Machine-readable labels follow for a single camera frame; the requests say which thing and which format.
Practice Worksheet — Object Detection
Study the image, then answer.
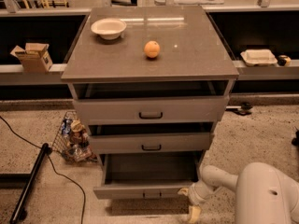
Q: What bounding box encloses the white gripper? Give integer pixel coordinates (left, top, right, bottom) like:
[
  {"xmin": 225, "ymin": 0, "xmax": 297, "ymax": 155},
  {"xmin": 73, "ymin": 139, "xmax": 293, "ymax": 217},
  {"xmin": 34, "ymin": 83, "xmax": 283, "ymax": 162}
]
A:
[{"xmin": 178, "ymin": 180, "xmax": 221, "ymax": 224}]

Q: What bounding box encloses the grey bottom drawer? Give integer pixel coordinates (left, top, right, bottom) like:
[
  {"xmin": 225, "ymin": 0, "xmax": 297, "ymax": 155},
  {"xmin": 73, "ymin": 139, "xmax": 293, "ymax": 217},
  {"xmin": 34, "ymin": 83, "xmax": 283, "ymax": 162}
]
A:
[{"xmin": 93, "ymin": 151, "xmax": 204, "ymax": 199}]

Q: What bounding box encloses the grey drawer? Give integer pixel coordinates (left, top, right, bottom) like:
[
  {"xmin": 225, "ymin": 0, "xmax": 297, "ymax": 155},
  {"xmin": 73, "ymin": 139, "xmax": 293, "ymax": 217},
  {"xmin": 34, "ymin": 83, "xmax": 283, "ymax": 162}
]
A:
[
  {"xmin": 93, "ymin": 151, "xmax": 204, "ymax": 199},
  {"xmin": 90, "ymin": 122, "xmax": 214, "ymax": 154},
  {"xmin": 73, "ymin": 81, "xmax": 229, "ymax": 125}
]

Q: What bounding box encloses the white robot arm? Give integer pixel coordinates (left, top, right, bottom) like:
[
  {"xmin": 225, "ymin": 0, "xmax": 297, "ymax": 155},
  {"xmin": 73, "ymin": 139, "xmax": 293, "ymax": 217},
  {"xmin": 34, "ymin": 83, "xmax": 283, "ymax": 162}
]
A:
[{"xmin": 178, "ymin": 162, "xmax": 299, "ymax": 224}]

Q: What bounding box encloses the grey middle drawer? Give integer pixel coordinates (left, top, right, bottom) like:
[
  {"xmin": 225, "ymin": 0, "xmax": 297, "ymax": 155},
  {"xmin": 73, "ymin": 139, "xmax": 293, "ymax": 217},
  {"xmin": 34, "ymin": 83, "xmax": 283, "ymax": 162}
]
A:
[{"xmin": 90, "ymin": 122, "xmax": 214, "ymax": 154}]

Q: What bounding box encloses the grey top drawer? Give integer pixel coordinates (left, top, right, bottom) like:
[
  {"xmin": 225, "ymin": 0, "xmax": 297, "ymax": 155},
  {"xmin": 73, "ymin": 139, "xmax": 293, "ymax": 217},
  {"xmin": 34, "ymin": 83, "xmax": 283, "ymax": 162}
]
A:
[{"xmin": 73, "ymin": 81, "xmax": 229, "ymax": 125}]

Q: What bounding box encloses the grey drawer cabinet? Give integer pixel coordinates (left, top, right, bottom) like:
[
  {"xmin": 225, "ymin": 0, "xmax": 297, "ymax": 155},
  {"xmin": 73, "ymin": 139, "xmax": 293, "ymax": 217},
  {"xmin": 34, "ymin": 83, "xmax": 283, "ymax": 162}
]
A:
[{"xmin": 61, "ymin": 6, "xmax": 240, "ymax": 166}]

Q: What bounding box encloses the black floor caster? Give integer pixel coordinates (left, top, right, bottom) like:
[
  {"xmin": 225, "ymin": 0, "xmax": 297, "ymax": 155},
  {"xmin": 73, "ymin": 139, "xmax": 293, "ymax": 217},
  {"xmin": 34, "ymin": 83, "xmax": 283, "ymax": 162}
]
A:
[{"xmin": 226, "ymin": 103, "xmax": 252, "ymax": 116}]

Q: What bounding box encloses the black metal stand leg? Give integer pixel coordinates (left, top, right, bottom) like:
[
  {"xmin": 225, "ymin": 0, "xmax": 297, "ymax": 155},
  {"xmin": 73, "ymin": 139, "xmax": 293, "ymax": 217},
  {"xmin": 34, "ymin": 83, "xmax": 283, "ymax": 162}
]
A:
[{"xmin": 9, "ymin": 143, "xmax": 52, "ymax": 224}]

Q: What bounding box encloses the orange fruit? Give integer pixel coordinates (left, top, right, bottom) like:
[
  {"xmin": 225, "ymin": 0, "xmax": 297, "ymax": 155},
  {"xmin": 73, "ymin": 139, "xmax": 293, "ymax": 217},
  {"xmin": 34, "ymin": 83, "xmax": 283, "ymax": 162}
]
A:
[{"xmin": 144, "ymin": 41, "xmax": 160, "ymax": 59}]

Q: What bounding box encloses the white takeout container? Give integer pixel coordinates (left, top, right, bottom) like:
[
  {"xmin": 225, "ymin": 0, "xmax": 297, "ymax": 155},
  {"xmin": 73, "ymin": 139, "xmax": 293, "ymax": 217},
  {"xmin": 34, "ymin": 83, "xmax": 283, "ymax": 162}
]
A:
[{"xmin": 240, "ymin": 49, "xmax": 278, "ymax": 66}]

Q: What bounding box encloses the black yellow tape measure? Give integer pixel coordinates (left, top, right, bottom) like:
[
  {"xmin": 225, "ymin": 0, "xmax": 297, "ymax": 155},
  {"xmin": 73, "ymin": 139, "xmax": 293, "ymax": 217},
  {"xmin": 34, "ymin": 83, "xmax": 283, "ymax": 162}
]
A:
[{"xmin": 277, "ymin": 55, "xmax": 291, "ymax": 66}]

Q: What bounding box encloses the white paper bowl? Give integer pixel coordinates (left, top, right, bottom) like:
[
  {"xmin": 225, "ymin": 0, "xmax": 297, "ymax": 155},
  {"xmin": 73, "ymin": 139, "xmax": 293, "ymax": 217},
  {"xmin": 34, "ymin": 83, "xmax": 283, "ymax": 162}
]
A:
[{"xmin": 91, "ymin": 19, "xmax": 127, "ymax": 40}]

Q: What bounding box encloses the open cardboard box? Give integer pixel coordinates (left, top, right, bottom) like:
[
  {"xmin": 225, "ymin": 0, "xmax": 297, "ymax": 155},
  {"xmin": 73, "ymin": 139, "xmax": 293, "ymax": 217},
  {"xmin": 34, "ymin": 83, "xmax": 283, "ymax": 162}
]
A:
[{"xmin": 10, "ymin": 43, "xmax": 52, "ymax": 73}]

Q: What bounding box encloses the black cable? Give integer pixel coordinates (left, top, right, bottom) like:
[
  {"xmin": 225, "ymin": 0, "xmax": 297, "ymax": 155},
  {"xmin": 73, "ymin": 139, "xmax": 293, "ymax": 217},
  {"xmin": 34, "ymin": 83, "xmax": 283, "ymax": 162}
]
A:
[{"xmin": 0, "ymin": 115, "xmax": 87, "ymax": 224}]

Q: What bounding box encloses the wire basket with items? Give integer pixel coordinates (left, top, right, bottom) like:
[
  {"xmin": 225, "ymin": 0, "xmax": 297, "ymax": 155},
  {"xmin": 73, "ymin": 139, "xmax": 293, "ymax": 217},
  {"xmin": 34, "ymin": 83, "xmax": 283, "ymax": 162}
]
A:
[{"xmin": 51, "ymin": 111, "xmax": 97, "ymax": 162}]

